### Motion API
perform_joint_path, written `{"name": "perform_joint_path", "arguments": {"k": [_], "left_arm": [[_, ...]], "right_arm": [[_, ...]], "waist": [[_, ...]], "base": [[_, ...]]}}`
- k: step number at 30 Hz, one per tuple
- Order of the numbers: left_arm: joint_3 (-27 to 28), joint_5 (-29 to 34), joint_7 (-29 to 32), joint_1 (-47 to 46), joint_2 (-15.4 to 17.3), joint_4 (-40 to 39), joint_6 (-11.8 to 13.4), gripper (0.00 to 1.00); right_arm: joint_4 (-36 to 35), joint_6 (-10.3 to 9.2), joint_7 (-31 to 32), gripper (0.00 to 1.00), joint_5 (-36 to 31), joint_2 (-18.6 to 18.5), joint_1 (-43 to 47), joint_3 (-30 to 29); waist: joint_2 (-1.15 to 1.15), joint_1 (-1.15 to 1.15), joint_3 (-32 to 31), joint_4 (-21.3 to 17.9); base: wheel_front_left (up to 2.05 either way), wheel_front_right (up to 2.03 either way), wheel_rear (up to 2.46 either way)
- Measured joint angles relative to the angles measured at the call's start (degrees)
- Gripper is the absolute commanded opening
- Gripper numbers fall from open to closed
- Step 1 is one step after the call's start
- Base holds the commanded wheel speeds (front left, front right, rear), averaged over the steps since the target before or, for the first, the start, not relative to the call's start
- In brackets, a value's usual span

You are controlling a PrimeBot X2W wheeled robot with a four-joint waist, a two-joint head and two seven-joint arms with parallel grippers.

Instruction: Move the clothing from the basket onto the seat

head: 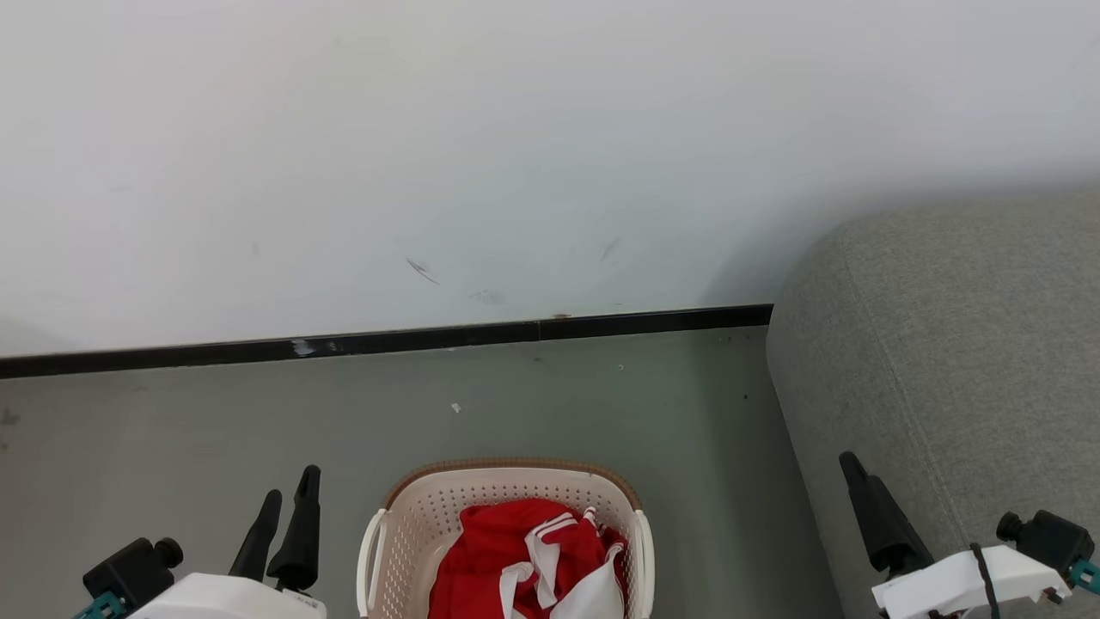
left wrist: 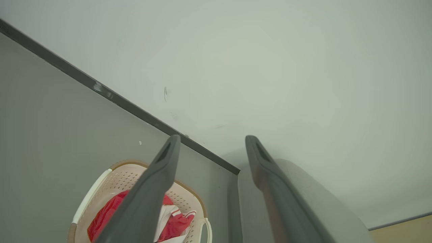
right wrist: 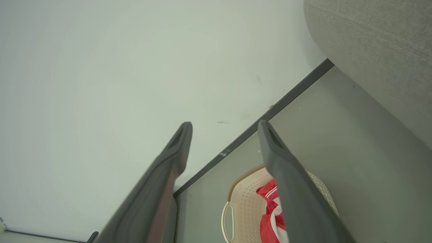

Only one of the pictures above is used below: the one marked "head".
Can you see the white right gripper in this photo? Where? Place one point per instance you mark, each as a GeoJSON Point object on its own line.
{"type": "Point", "coordinates": [954, 580]}

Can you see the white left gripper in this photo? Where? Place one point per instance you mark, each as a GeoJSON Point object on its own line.
{"type": "Point", "coordinates": [228, 600]}

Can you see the grey fabric sofa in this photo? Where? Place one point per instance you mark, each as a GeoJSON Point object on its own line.
{"type": "Point", "coordinates": [945, 370]}

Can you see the cream perforated laundry basket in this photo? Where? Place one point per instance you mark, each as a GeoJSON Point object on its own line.
{"type": "Point", "coordinates": [412, 533]}

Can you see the black baseboard strip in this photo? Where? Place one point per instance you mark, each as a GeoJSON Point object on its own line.
{"type": "Point", "coordinates": [387, 340]}

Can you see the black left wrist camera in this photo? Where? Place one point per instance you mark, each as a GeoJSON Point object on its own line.
{"type": "Point", "coordinates": [129, 572]}

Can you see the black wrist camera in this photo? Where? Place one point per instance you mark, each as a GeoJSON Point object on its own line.
{"type": "Point", "coordinates": [1048, 540]}
{"type": "Point", "coordinates": [129, 572]}

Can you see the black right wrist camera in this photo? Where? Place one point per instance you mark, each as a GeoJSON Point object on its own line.
{"type": "Point", "coordinates": [1048, 540]}

